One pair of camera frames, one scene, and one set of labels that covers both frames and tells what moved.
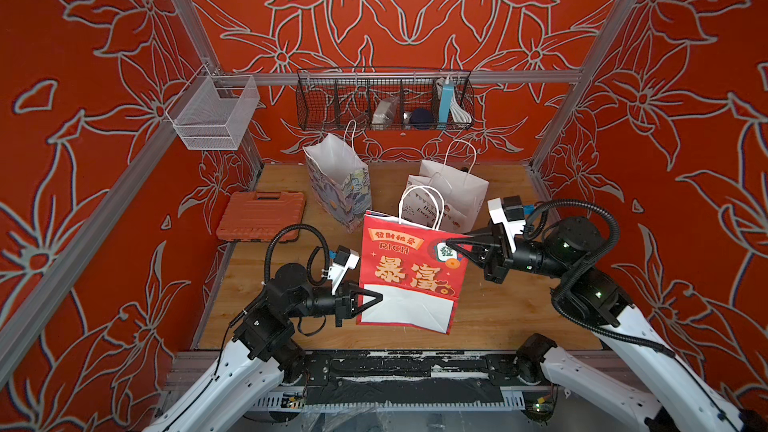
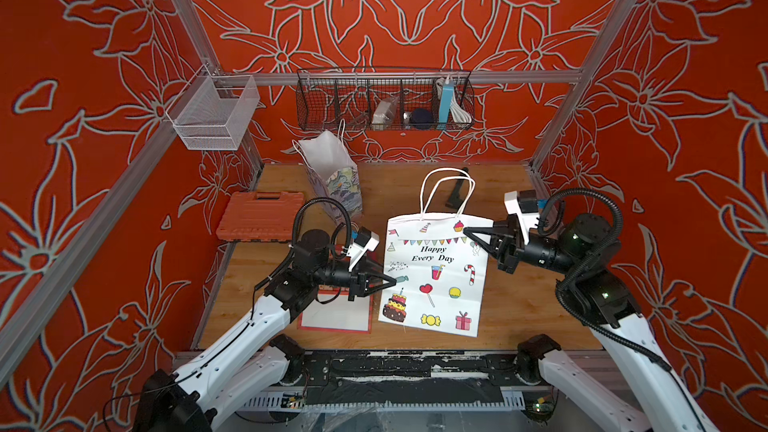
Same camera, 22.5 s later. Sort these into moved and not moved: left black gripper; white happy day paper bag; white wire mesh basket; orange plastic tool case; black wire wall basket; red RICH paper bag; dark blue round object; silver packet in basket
Moved: red RICH paper bag; left black gripper; white happy day paper bag
Not moved: white wire mesh basket; silver packet in basket; black wire wall basket; orange plastic tool case; dark blue round object
